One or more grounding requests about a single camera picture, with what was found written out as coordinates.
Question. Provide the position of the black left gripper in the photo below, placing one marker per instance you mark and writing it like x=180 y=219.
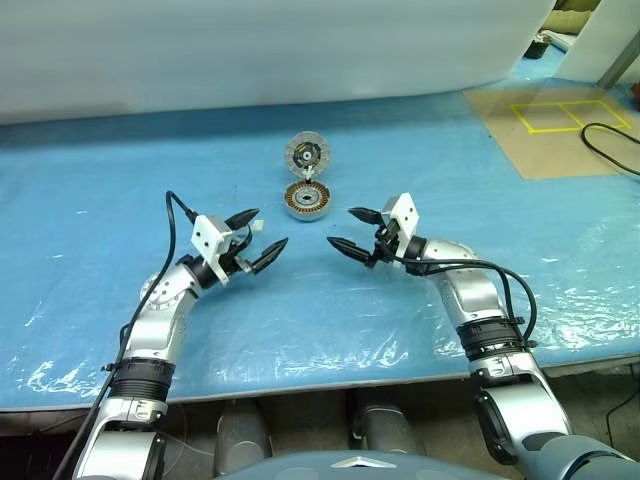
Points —
x=240 y=260

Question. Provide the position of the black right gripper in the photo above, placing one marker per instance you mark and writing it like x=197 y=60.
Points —
x=385 y=242

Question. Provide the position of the silver motor base copper windings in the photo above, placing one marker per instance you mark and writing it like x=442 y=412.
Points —
x=309 y=212

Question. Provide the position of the silver motor rotor disc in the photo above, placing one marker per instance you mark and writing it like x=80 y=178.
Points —
x=295 y=152

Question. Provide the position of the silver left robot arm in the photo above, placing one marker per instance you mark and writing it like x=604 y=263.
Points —
x=155 y=320

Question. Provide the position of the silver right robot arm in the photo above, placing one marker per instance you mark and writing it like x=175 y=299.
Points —
x=475 y=300

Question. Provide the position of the small white plastic connector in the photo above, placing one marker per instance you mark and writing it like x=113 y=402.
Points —
x=257 y=226

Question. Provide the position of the blue plastic table sheet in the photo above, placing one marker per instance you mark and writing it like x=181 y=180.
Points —
x=350 y=325

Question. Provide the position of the white backdrop sheet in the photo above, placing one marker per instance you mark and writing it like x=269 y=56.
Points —
x=250 y=50

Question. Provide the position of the grey rounded cylinder shape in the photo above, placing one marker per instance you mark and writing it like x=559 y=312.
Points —
x=385 y=425
x=245 y=435

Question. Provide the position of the brown cardboard sheet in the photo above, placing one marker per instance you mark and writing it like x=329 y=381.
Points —
x=550 y=150

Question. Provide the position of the grey robot torso silver emblem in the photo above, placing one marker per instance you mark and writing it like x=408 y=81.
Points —
x=350 y=467

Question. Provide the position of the white flat item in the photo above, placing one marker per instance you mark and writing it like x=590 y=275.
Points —
x=557 y=39

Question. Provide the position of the white upright panel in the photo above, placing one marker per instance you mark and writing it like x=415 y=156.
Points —
x=590 y=45

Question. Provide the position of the khaki cloth bundle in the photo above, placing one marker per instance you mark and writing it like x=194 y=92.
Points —
x=567 y=17

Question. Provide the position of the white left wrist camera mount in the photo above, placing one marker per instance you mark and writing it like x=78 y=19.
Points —
x=207 y=240

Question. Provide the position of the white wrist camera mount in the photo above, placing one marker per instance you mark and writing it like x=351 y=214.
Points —
x=207 y=240
x=406 y=212

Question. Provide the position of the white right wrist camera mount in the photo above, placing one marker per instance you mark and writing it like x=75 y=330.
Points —
x=406 y=212

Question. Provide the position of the grey metal post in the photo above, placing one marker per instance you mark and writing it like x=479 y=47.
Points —
x=620 y=65

